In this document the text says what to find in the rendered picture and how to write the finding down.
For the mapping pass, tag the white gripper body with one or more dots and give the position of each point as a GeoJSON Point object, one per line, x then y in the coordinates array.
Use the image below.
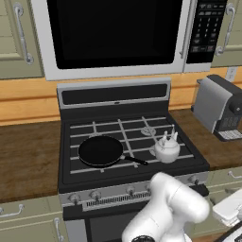
{"type": "Point", "coordinates": [229, 208]}

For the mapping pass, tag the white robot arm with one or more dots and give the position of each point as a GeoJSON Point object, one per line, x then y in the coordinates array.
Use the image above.
{"type": "Point", "coordinates": [171, 201]}

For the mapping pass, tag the silver stove knob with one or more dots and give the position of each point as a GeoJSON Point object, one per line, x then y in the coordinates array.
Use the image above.
{"type": "Point", "coordinates": [193, 180]}
{"type": "Point", "coordinates": [95, 195]}
{"type": "Point", "coordinates": [74, 198]}
{"type": "Point", "coordinates": [130, 190]}

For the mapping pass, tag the white kettle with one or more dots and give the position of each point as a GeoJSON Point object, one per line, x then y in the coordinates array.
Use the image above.
{"type": "Point", "coordinates": [167, 150]}

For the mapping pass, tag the black and silver stove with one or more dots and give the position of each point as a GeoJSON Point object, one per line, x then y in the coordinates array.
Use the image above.
{"type": "Point", "coordinates": [126, 107]}

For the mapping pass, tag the green drawer front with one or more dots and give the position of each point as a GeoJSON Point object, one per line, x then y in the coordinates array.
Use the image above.
{"type": "Point", "coordinates": [217, 193]}
{"type": "Point", "coordinates": [220, 176]}
{"type": "Point", "coordinates": [38, 206]}

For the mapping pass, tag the silver and black coffee machine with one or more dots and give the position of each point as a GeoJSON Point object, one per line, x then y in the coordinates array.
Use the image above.
{"type": "Point", "coordinates": [217, 104]}

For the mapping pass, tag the black frying pan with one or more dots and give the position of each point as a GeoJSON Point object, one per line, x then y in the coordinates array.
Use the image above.
{"type": "Point", "coordinates": [100, 151]}

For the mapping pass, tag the green cupboard door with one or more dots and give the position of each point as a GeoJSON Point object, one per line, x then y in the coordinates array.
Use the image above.
{"type": "Point", "coordinates": [236, 53]}
{"type": "Point", "coordinates": [8, 67]}
{"type": "Point", "coordinates": [28, 231]}

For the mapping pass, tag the silver microwave oven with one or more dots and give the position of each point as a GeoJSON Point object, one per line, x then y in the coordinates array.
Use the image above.
{"type": "Point", "coordinates": [113, 34]}

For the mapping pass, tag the white wall outlet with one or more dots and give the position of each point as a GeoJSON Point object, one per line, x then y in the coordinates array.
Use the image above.
{"type": "Point", "coordinates": [231, 74]}

